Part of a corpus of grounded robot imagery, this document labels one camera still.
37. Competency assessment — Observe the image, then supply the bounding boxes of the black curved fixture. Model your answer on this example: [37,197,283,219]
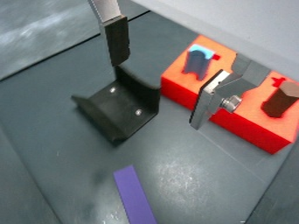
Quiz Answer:
[71,66,160,143]

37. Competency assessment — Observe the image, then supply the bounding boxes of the brown hexagonal peg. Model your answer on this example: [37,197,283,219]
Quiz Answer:
[260,81,299,118]

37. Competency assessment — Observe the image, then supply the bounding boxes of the purple rectangular block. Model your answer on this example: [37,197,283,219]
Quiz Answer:
[114,165,158,224]

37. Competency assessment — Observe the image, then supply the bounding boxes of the red foam shape board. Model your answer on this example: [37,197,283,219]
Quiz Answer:
[162,36,299,154]

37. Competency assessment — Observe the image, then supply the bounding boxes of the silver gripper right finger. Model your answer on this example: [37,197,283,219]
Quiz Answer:
[190,53,271,130]

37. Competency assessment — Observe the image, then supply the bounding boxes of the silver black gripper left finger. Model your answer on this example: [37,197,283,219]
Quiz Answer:
[88,0,130,67]

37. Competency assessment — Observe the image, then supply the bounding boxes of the blue arch block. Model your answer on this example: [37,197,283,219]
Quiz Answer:
[183,44,215,81]

